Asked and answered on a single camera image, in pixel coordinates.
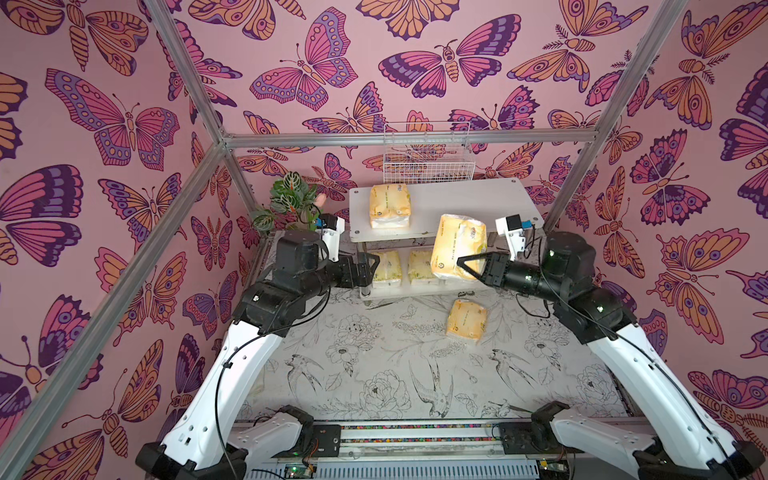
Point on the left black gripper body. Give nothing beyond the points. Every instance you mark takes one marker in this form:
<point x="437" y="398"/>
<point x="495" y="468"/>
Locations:
<point x="363" y="270"/>

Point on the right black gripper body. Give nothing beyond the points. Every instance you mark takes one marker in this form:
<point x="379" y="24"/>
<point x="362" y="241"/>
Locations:
<point x="497" y="272"/>

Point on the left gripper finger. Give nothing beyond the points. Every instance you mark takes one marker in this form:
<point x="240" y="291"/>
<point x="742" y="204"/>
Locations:
<point x="365" y="259"/>
<point x="362" y="277"/>

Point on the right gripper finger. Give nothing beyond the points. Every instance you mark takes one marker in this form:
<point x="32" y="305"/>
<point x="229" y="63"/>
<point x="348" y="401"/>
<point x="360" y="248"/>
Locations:
<point x="483" y="277"/>
<point x="479" y="260"/>

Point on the yellow-green tissue pack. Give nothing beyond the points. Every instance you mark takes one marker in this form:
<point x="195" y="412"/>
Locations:
<point x="389" y="271"/>
<point x="419" y="268"/>

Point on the orange tissue pack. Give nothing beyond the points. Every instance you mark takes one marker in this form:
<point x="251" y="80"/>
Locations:
<point x="467" y="320"/>
<point x="456" y="236"/>
<point x="390" y="206"/>

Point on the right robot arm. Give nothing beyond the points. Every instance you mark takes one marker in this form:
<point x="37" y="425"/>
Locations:
<point x="686" y="442"/>

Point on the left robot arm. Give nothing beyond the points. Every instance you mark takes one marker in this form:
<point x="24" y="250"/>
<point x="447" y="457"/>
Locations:
<point x="260" y="322"/>

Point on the white two-tier shelf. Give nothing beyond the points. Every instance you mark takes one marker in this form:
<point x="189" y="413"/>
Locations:
<point x="484" y="200"/>

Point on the potted plant in black vase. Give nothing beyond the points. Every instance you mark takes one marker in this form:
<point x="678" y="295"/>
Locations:
<point x="294" y="204"/>

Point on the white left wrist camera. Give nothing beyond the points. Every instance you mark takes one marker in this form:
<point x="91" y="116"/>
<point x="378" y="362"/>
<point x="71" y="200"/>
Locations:
<point x="331" y="228"/>

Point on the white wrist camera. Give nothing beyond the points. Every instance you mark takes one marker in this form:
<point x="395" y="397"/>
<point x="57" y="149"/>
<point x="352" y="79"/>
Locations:
<point x="331" y="228"/>
<point x="518" y="234"/>

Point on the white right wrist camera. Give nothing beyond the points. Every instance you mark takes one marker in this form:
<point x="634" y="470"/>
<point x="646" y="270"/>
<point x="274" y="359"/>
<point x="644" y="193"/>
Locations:
<point x="518" y="234"/>

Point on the white wire basket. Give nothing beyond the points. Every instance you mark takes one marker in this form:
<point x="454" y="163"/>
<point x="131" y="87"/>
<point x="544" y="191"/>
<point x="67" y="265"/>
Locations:
<point x="418" y="155"/>

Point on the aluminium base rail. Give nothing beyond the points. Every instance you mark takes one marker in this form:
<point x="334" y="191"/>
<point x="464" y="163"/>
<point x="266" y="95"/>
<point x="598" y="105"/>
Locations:
<point x="414" y="447"/>

